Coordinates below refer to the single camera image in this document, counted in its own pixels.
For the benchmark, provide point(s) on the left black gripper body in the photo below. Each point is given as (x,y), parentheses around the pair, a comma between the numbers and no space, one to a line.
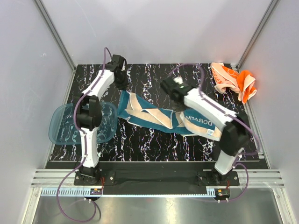
(122,81)

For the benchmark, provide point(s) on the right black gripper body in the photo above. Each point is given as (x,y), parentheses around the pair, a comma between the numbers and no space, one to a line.
(176,99)

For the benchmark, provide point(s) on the teal and cream Doraemon towel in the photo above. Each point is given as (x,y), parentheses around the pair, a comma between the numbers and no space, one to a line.
(137,111)

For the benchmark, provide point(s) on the orange and cream Doraemon towel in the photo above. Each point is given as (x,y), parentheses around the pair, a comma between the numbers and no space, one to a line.
(241,83)

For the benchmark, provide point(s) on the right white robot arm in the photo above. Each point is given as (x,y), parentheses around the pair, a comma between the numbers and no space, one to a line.
(234,133)

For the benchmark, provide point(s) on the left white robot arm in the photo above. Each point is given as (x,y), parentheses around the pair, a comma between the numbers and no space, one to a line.
(87,113)

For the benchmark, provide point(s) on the translucent blue plastic tray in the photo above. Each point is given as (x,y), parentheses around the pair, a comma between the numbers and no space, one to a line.
(62,130)

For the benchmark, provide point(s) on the right small circuit board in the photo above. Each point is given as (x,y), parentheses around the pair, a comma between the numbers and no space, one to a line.
(223,192)

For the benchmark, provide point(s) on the small circuit board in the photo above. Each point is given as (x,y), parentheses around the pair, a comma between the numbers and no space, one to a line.
(96,191)
(223,192)

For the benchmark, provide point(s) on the left small circuit board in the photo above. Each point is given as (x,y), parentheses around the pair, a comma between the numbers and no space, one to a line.
(96,191)

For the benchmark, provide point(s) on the aluminium frame rail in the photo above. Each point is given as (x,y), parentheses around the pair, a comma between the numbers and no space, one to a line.
(260,178)

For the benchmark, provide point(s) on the slotted white cable duct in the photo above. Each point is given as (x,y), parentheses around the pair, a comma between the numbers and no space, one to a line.
(130,192)

